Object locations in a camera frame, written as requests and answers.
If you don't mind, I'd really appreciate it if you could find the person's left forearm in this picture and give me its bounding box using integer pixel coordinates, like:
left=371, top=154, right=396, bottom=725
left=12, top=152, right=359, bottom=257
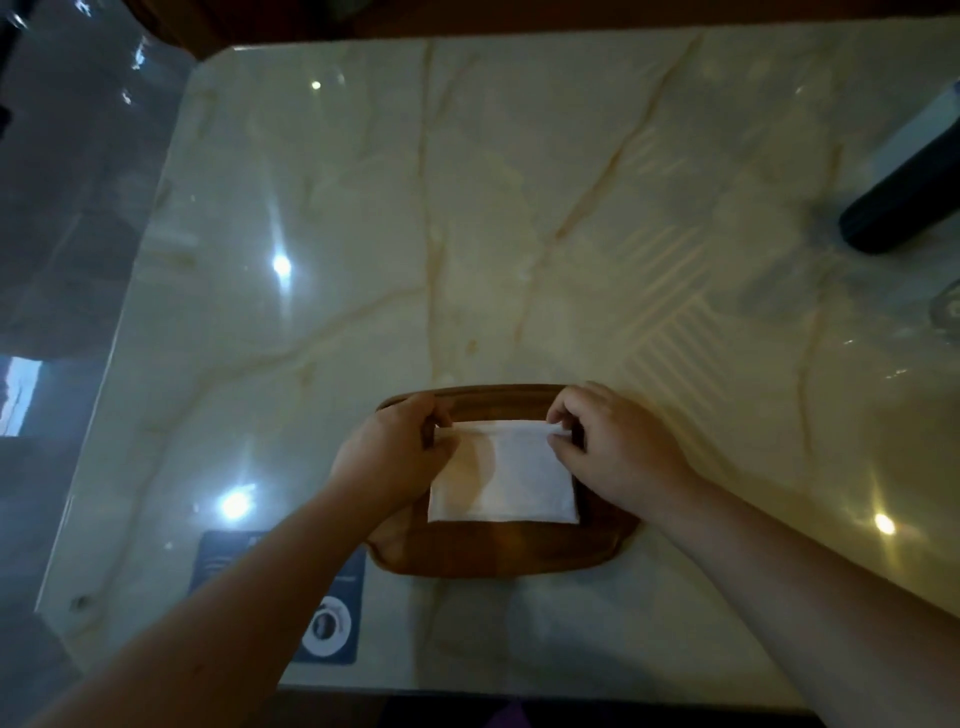
left=26, top=480, right=391, bottom=728

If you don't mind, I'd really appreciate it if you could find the person's right hand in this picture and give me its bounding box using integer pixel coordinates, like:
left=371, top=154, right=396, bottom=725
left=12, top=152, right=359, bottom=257
left=546, top=381, right=695, bottom=519

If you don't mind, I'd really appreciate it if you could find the blue printed sticker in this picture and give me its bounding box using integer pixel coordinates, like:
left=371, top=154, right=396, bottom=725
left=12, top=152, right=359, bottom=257
left=187, top=529, right=369, bottom=666

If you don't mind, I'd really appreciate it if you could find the brown wooden tray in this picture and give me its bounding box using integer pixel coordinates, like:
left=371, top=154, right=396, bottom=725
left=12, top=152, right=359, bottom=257
left=365, top=384, right=641, bottom=579

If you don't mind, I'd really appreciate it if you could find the white napkin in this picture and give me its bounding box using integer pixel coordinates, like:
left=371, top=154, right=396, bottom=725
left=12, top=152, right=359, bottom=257
left=427, top=420, right=581, bottom=525

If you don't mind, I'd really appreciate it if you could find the dark cylindrical case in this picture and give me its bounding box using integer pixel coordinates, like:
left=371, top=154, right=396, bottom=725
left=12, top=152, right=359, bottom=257
left=838, top=138, right=960, bottom=256

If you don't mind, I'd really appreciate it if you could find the person's right forearm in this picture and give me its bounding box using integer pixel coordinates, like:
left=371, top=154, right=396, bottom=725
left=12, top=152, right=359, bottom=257
left=637, top=476, right=960, bottom=728

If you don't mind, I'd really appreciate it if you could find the person's left hand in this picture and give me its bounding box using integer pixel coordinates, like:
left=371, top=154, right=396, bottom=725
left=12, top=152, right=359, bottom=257
left=327, top=392, right=459, bottom=517

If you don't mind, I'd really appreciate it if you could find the clear glass object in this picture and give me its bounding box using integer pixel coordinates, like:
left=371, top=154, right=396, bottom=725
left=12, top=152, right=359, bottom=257
left=930, top=279, right=960, bottom=331

